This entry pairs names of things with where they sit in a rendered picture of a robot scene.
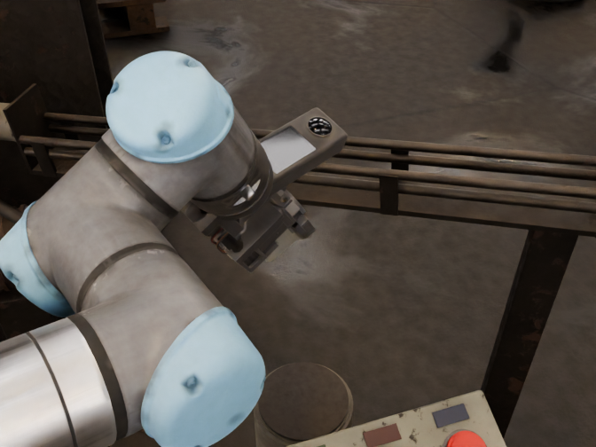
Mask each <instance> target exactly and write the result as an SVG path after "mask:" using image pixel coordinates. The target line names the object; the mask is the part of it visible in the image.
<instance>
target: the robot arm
mask: <svg viewBox="0 0 596 447"><path fill-rule="evenodd" d="M106 118H107V122H108V124H109V127H110V129H109V130H108V131H107V132H106V133H105V134H104V135H103V136H102V138H101V139H100V140H99V141H98V142H97V143H96V144H95V145H94V146H93V147H92V148H91V149H90V150H89V151H88V152H87V153H86V154H85V155H84V156H83V157H82V158H81V159H80V160H79V161H78V162H77V163H76V164H75V165H74V166H73V167H72V168H71V169H70V170H68V172H67V173H66V174H65V175H64V176H63V177H62V178H60V180H59V181H58V182H57V183H56V184H55V185H53V186H52V188H51V189H50V190H49V191H48V192H47V193H45V194H44V196H43V197H42V198H40V199H39V200H37V201H35V202H33V203H32V204H30V205H29V206H28V207H27V208H26V210H25V211H24V213H23V216H22V217H21V219H20V220H19V221H18V222H17V223H16V224H15V225H14V226H13V227H12V228H11V229H10V230H9V231H8V232H7V234H6V235H5V236H4V237H3V238H2V239H1V240H0V269H1V270H2V272H3V274H4V275H5V276H6V277H7V278H8V279H9V280H10V281H11V282H12V283H13V284H14V285H15V286H16V288H17V290H18V291H19V292H20V293H21V294H23V295H24V296H25V297H26V298H27V299H28V300H30V301H31V302H32V303H33V304H34V305H36V306H37V307H39V308H40V309H42V310H44V311H46V312H48V313H50V314H52V315H53V316H56V317H61V318H63V319H61V320H59V321H56V322H53V323H51V324H48V325H45V326H42V327H39V328H36V329H35V330H32V331H29V332H27V333H23V334H21V335H18V336H15V337H13V338H11V339H8V340H6V341H1V342H0V447H108V446H110V445H112V444H114V443H115V442H117V441H119V440H121V439H122V438H125V437H127V436H129V435H132V434H135V433H136V432H137V431H139V430H141V429H144V431H145V432H146V433H147V435H149V436H150V437H151V438H154V439H155V441H156V442H157V443H158V444H159V445H160V446H161V447H208V446H210V445H212V444H214V443H216V442H218V441H220V440H221V439H223V438H224V437H226V436H227V435H228V434H229V433H230V432H232V431H233V430H234V429H235V428H236V427H237V426H238V425H239V424H240V423H241V422H242V421H243V420H244V419H245V418H246V417H247V416H248V414H249V413H250V412H251V411H252V410H253V409H254V407H255V405H256V403H257V401H258V400H259V398H260V395H261V394H262V391H263V383H264V382H265V379H266V377H265V375H266V373H265V366H264V362H263V358H262V356H261V355H260V353H259V352H258V350H257V349H256V347H255V346H254V345H253V343H252V342H251V341H250V340H249V339H248V338H247V336H246V335H245V333H244V332H243V331H242V329H241V328H240V327H239V325H238V323H237V319H236V317H235V315H234V314H233V313H232V312H231V311H230V310H229V309H228V308H226V307H224V306H223V305H222V304H221V303H220V302H219V301H218V300H217V299H216V297H215V296H214V295H213V294H212V293H211V292H210V290H209V289H208V288H207V287H206V286H205V284H204V283H203V282H202V281H201V280H200V278H199V277H198V276H197V275H196V274H195V273H194V271H193V270H192V269H191V268H190V267H189V265H188V264H187V263H186V262H185V261H184V259H183V258H182V257H181V256H180V254H179V253H178V252H177V251H176V250H175V249H174V248H173V247H172V246H171V244H170V243H169V242H168V241H167V239H166V238H165V237H164V236H163V235H162V233H161V231H162V230H163V229H164V228H165V227H166V226H167V225H168V224H169V223H170V221H171V220H172V219H173V218H174V217H175V216H176V215H177V214H178V213H179V211H180V210H181V211H182V212H183V213H184V214H185V215H186V216H187V217H188V218H189V219H190V220H191V222H192V223H193V224H194V225H195V226H196V227H197V228H198V229H199V230H200V232H202V233H203V234H204V235H205V236H210V237H212V238H211V242H212V243H214V244H215V245H216V248H217V249H218V250H219V251H220V252H221V253H222V254H227V255H228V256H229V257H230V258H231V259H233V260H234V261H235V262H236V263H238V264H239V265H240V266H242V267H243V268H244V269H246V270H247V271H249V272H250V273H252V272H253V271H254V270H255V269H256V268H257V267H258V266H259V265H260V264H261V263H262V262H263V261H264V260H265V261H266V262H271V261H273V260H274V259H275V258H277V257H278V256H279V255H280V254H281V253H283V252H284V251H285V250H286V249H287V248H289V247H290V246H291V245H292V244H293V243H295V241H296V240H304V239H307V238H308V237H309V236H310V235H311V234H312V233H313V232H314V231H315V230H316V229H315V227H314V226H313V225H312V223H311V222H310V221H309V219H308V218H307V217H306V216H305V215H304V213H305V212H306V211H305V209H304V208H303V207H302V205H301V204H300V203H299V202H298V201H297V200H296V198H295V197H294V196H293V195H292V194H291V193H290V192H289V191H288V190H287V189H286V187H287V186H288V185H289V184H291V183H292V182H293V181H295V180H296V179H298V178H299V177H301V176H303V175H305V174H306V173H308V172H309V171H311V170H312V169H314V168H315V167H317V166H318V165H320V164H321V163H323V162H324V161H327V160H328V159H330V158H331V157H333V156H334V155H335V154H337V153H339V152H340V151H341V150H342V149H343V146H344V145H345V142H346V140H347V137H348V135H347V133H346V132H345V131H344V130H343V129H342V128H340V127H339V126H338V125H337V124H336V123H335V122H334V121H333V120H331V119H330V118H329V117H328V116H327V115H326V114H325V113H323V112H322V111H321V110H320V109H319V108H313V109H311V110H310V111H308V112H307V113H305V114H303V115H301V116H299V117H298V118H296V119H294V120H292V121H291V122H289V123H287V124H286V125H284V126H282V127H280V128H279V129H276V130H275V131H273V132H271V133H270V134H269V135H267V136H265V137H263V138H261V139H259V140H258V139H257V138H256V136H255V135H254V133H253V132H252V130H251V129H250V128H249V127H248V126H247V124H246V123H245V121H244V120H243V118H242V117H241V115H240V114H239V112H238V111H237V109H236V108H235V106H234V105H233V103H232V101H231V97H230V95H229V94H228V92H227V91H226V89H225V88H224V87H223V86H222V85H221V84H220V83H219V82H218V81H216V80H215V79H214V78H213V77H212V76H211V74H210V73H209V72H208V70H207V69H206V68H205V67H204V66H203V65H202V64H201V63H200V62H199V61H197V60H195V59H193V58H191V57H189V56H187V55H185V54H183V53H179V52H175V51H156V52H152V53H149V54H146V55H144V56H142V57H139V58H138V59H135V60H133V61H132V62H130V63H129V64H128V65H127V66H126V67H125V68H123V70H122V71H121V72H120V73H119V74H118V75H117V76H116V78H115V79H114V85H113V88H112V89H111V91H110V94H109V95H108V96H107V98H106ZM213 239H214V240H215V241H216V242H214V241H213ZM219 247H220V248H221V249H223V250H221V249H220V248H219Z"/></svg>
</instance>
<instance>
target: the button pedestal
mask: <svg viewBox="0 0 596 447"><path fill-rule="evenodd" d="M458 404H464V405H465V407H466V409H467V413H468V415H469V418H470V419H467V420H462V421H459V422H456V423H453V424H450V425H447V426H444V427H439V428H437V426H436V423H435V420H434V418H433V415H432V412H436V411H439V410H442V409H445V408H448V407H452V406H454V405H458ZM395 423H396V424H397V427H398V430H399V433H400V435H401V437H402V439H400V440H397V441H394V442H391V443H386V444H383V445H380V446H377V447H446V446H447V443H448V441H449V439H450V438H451V437H452V436H453V435H455V434H456V433H458V432H459V431H470V432H473V433H475V434H477V435H479V436H480V437H481V438H482V439H483V441H484V442H485V444H486V447H506V444H505V442H504V439H503V437H502V435H501V433H500V431H499V429H498V425H497V423H496V421H495V419H494V417H493V414H492V412H491V410H490V407H489V405H488V402H487V400H486V398H485V395H484V394H483V392H482V391H481V390H476V391H474V392H470V393H467V394H464V395H461V396H455V397H453V398H450V399H446V400H443V401H440V402H437V403H434V404H429V405H425V406H422V407H419V408H416V409H413V410H409V411H407V412H401V413H398V414H395V415H392V416H388V417H386V418H382V419H379V420H374V421H371V422H367V423H365V424H362V425H358V426H355V427H350V428H347V429H343V430H341V431H337V432H334V433H331V434H328V435H322V436H320V437H316V438H313V439H310V440H307V441H304V442H300V443H295V444H292V445H289V446H286V447H317V446H319V445H323V444H325V446H326V447H367V446H366V443H365V439H364V436H363V433H364V432H367V431H371V430H374V429H376V428H380V427H385V426H388V425H391V424H395Z"/></svg>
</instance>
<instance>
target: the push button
mask: <svg viewBox="0 0 596 447"><path fill-rule="evenodd" d="M446 447H486V444H485V442H484V441H483V439H482V438H481V437H480V436H479V435H477V434H475V433H473V432H470V431H459V432H458V433H456V434H455V435H453V436H452V437H451V438H450V439H449V441H448V443H447V446H446Z"/></svg>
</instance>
